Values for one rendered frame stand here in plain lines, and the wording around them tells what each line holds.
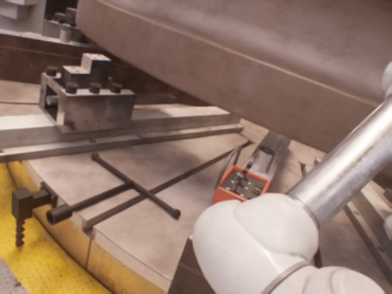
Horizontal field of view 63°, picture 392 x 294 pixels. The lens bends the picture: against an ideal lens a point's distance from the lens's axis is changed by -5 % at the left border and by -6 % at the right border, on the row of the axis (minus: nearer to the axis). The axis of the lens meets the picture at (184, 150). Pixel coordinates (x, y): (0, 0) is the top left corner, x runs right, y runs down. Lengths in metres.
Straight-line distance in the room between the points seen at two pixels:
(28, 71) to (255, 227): 2.58
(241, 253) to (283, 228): 0.09
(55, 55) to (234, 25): 1.68
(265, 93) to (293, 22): 0.35
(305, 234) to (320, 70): 1.05
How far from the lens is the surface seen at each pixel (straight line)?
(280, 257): 0.58
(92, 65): 1.93
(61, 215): 1.48
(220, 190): 0.99
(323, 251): 1.92
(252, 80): 1.51
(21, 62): 2.95
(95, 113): 1.90
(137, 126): 2.24
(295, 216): 0.62
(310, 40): 1.61
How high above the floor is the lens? 1.28
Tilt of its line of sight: 25 degrees down
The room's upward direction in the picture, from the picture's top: 17 degrees clockwise
